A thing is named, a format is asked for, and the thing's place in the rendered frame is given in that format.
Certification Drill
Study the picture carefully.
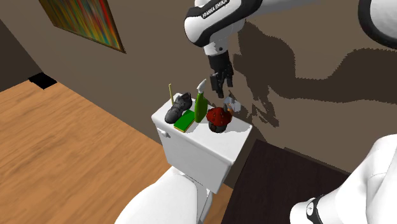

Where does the colourful striped wall picture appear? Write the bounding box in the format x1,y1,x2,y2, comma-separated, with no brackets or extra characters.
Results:
38,0,127,55

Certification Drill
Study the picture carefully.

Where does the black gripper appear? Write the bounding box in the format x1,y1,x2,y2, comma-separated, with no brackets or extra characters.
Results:
206,51,235,99

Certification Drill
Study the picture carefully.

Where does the green yellow sponge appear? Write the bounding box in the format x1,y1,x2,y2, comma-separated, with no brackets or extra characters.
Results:
173,109,196,134

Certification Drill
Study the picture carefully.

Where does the small white orange object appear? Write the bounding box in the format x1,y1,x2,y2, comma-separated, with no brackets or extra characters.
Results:
223,95,242,113

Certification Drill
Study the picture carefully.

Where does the green spray bottle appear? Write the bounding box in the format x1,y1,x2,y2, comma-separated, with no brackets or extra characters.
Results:
193,78,209,123

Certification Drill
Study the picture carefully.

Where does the white toilet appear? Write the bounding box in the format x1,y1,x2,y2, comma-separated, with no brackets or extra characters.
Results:
114,92,254,224

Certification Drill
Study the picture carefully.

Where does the dark robot stand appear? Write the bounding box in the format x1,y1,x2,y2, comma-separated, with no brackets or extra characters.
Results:
220,139,352,224

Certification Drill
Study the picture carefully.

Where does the black shoe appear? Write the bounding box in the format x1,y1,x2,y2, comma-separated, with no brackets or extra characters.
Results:
164,92,193,125

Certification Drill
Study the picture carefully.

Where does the red mushroom figure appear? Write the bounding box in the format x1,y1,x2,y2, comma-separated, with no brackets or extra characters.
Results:
205,106,233,134

